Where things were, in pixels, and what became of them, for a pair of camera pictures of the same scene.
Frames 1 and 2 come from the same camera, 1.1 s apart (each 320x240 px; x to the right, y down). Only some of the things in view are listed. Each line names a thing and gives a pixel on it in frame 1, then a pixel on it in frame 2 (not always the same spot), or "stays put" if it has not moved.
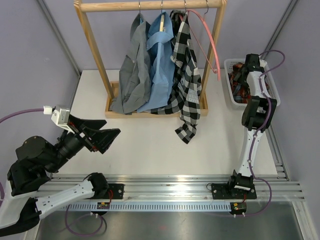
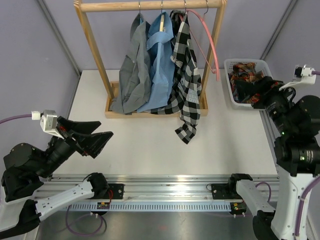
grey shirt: [135, 88] stays put
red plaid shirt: [240, 90] stays put
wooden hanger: [161, 24] stays put
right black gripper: [239, 78] to [246, 88]
